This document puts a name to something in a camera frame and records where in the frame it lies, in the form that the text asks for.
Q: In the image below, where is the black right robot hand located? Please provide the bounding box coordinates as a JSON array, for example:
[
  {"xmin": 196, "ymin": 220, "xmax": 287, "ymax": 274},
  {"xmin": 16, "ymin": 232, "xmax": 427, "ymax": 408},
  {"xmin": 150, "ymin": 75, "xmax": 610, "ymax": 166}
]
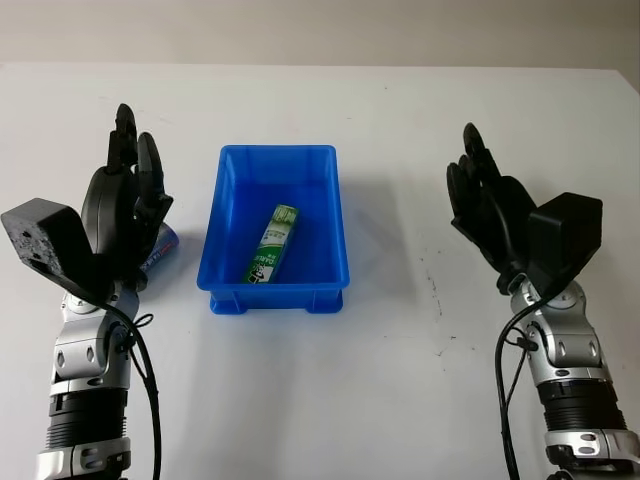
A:
[{"xmin": 445, "ymin": 122, "xmax": 539, "ymax": 293}]

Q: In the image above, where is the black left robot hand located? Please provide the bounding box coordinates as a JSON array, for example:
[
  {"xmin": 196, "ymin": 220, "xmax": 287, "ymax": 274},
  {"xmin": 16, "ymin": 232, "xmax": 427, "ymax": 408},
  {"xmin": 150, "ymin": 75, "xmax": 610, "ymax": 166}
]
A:
[{"xmin": 79, "ymin": 103, "xmax": 175, "ymax": 294}]

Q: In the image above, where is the blue toothpaste tube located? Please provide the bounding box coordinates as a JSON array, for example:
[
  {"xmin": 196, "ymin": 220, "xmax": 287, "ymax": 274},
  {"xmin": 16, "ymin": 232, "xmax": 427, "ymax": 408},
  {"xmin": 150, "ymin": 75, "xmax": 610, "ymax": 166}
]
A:
[{"xmin": 118, "ymin": 224, "xmax": 180, "ymax": 314}]

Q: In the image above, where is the green toothpaste box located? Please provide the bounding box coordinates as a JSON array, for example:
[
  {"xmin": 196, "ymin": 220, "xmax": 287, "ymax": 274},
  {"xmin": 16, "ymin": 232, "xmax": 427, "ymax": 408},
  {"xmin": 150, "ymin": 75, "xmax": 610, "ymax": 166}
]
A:
[{"xmin": 243, "ymin": 203, "xmax": 302, "ymax": 286}]

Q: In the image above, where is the blue plastic tray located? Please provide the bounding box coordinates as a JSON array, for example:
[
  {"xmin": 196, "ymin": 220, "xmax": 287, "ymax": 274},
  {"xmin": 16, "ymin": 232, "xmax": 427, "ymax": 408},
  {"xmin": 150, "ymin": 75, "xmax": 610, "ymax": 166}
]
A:
[{"xmin": 195, "ymin": 144, "xmax": 350, "ymax": 316}]

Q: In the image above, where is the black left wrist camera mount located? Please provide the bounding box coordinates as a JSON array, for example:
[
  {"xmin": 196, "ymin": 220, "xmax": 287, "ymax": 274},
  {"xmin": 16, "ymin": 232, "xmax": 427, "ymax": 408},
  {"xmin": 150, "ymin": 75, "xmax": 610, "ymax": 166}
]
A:
[{"xmin": 0, "ymin": 197, "xmax": 119, "ymax": 307}]

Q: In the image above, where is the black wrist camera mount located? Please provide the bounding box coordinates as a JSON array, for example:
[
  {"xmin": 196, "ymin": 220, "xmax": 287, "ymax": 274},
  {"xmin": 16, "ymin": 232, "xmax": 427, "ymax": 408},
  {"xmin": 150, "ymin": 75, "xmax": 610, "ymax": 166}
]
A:
[
  {"xmin": 526, "ymin": 191, "xmax": 604, "ymax": 297},
  {"xmin": 0, "ymin": 197, "xmax": 119, "ymax": 307}
]

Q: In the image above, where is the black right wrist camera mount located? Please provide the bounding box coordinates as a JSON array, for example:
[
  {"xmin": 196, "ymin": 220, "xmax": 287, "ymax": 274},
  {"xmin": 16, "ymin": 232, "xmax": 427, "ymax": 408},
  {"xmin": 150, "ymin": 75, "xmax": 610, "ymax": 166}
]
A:
[{"xmin": 526, "ymin": 191, "xmax": 604, "ymax": 297}]

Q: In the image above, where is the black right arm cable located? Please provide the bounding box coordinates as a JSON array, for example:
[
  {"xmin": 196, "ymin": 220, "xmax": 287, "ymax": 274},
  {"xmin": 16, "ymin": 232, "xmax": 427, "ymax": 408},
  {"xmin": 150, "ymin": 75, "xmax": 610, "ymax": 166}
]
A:
[{"xmin": 493, "ymin": 279, "xmax": 571, "ymax": 480}]

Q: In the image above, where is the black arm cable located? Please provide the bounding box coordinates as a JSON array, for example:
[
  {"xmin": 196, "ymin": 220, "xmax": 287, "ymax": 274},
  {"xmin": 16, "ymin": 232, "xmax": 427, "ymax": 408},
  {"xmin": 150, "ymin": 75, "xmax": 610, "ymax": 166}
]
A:
[
  {"xmin": 97, "ymin": 298, "xmax": 164, "ymax": 480},
  {"xmin": 493, "ymin": 279, "xmax": 571, "ymax": 480}
]

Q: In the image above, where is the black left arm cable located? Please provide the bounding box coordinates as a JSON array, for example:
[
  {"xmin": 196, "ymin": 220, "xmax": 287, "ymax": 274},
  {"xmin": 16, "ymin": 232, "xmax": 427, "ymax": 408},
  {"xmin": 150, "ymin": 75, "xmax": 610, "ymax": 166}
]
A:
[{"xmin": 97, "ymin": 298, "xmax": 164, "ymax": 480}]

